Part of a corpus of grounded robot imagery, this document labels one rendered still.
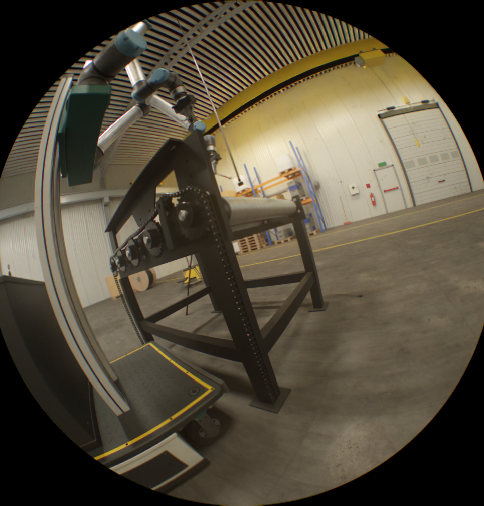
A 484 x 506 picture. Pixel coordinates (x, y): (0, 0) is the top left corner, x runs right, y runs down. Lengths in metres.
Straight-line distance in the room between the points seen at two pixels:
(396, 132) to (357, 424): 10.50
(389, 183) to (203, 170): 9.39
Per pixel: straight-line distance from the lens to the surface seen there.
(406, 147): 10.43
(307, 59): 8.20
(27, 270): 11.53
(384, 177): 9.69
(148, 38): 8.26
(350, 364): 1.02
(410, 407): 0.87
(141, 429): 0.64
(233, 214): 0.66
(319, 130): 10.37
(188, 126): 1.33
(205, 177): 0.60
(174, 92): 1.14
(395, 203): 9.70
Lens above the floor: 0.73
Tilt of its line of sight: 4 degrees down
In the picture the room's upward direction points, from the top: 17 degrees counter-clockwise
